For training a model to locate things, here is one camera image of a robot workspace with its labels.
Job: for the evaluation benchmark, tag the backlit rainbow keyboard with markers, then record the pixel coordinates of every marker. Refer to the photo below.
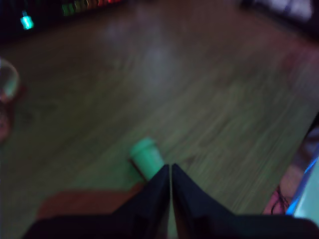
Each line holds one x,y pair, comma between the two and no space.
74,10

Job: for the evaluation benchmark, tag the green cartoon print mug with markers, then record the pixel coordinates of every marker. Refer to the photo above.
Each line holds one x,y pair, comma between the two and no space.
8,82

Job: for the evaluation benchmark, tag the pale cup-shaped coffee capsule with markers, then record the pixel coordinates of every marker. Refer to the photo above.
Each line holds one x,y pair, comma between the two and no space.
147,156

